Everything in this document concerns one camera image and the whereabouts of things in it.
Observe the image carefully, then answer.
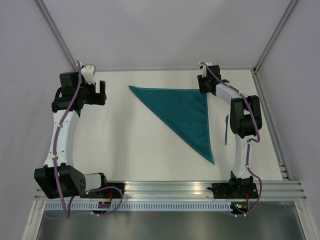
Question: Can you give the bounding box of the teal cloth napkin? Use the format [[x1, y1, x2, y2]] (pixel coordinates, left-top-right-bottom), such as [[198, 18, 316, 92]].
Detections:
[[129, 85, 215, 164]]

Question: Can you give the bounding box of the blue plastic knife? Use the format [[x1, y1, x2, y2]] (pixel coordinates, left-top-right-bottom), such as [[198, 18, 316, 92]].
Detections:
[[224, 115, 229, 146]]

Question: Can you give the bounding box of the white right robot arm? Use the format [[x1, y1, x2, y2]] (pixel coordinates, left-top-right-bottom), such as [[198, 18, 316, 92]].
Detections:
[[197, 61, 262, 180]]

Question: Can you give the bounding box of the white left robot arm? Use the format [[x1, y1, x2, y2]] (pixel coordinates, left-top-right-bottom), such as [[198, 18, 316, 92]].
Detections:
[[34, 65, 109, 199]]

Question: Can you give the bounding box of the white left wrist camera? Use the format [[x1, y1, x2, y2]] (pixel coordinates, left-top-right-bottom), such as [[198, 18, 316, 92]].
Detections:
[[81, 64, 96, 85]]

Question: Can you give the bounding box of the aluminium frame left post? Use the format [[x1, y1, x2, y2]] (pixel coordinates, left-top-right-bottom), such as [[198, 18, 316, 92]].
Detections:
[[33, 0, 77, 71]]

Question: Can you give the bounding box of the aluminium frame post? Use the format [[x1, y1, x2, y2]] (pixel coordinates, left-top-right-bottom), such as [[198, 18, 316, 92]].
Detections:
[[252, 0, 300, 75], [33, 0, 77, 71]]

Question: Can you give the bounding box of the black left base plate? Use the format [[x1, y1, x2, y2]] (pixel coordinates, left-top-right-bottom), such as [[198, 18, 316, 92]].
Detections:
[[80, 182, 125, 200]]

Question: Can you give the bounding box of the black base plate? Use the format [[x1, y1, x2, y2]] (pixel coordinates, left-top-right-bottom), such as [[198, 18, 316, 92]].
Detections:
[[80, 182, 125, 200], [206, 171, 259, 200]]

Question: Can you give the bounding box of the aluminium front rail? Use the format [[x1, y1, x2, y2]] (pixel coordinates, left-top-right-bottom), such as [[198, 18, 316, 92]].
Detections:
[[33, 180, 308, 202]]

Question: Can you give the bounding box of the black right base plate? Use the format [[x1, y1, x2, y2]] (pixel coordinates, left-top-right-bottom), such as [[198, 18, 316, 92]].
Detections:
[[206, 171, 259, 200]]

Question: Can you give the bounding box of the white slotted cable duct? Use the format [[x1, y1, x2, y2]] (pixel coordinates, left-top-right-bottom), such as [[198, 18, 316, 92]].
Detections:
[[44, 201, 232, 211]]

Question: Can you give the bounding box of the aluminium frame right post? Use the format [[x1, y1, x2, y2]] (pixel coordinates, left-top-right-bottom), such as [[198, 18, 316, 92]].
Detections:
[[252, 0, 300, 75]]

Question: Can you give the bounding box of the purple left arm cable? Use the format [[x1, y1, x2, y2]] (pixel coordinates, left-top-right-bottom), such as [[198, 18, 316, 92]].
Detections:
[[44, 59, 125, 220]]

